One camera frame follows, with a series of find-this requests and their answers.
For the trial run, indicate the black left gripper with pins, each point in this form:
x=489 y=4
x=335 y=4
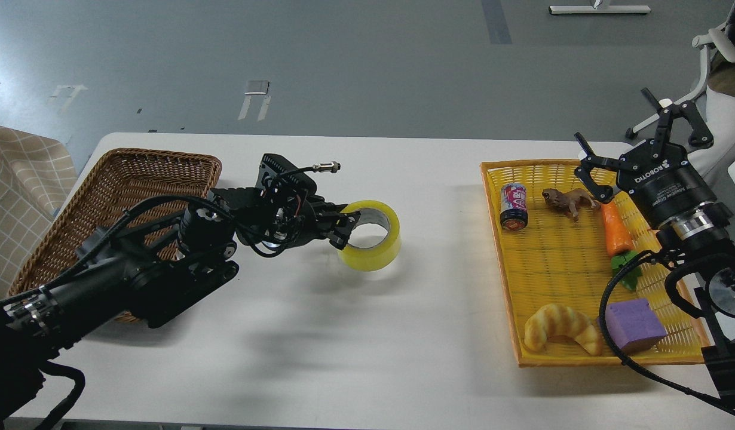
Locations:
x=294 y=220

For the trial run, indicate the beige checkered cloth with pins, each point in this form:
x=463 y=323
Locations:
x=36 y=176

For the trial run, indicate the seated person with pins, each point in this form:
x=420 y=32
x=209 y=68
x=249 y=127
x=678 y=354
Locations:
x=720 y=104

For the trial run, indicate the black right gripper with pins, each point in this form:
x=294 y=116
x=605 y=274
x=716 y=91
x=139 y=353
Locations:
x=666 y=182

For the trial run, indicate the yellow plastic basket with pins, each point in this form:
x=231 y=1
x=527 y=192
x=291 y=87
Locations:
x=555 y=260

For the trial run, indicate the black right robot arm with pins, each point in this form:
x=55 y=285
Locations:
x=690 y=222

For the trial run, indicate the purple sponge block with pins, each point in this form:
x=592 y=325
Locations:
x=633 y=325

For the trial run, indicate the toy croissant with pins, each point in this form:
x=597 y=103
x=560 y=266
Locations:
x=553 y=320

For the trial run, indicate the white floor stand base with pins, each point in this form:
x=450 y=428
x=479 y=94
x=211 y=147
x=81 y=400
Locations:
x=598 y=8

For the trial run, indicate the brown wicker basket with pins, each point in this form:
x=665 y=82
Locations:
x=121 y=179

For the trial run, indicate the yellow tape roll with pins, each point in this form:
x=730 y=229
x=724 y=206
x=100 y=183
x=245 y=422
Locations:
x=380 y=255

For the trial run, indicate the brown toy animal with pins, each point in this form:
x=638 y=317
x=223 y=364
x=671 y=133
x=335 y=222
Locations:
x=568 y=203

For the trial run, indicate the red drink can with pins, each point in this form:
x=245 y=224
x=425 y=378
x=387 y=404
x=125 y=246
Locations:
x=514 y=212

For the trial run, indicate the orange toy carrot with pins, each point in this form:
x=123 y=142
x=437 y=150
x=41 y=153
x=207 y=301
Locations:
x=618 y=241

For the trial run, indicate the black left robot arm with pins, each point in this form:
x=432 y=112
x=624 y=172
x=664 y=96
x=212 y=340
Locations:
x=159 y=259

